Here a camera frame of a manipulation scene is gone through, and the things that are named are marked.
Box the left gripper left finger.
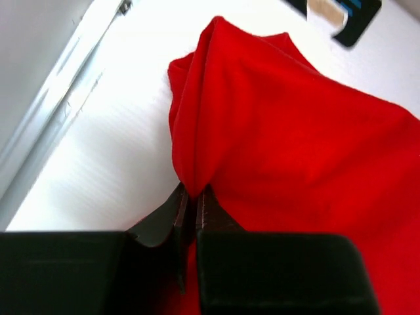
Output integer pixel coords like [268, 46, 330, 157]
[1, 185, 188, 314]

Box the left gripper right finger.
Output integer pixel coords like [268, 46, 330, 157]
[196, 187, 381, 314]

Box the red t shirt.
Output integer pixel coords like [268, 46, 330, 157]
[167, 16, 419, 314]

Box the dark label sticker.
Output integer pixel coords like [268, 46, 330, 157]
[285, 0, 382, 49]

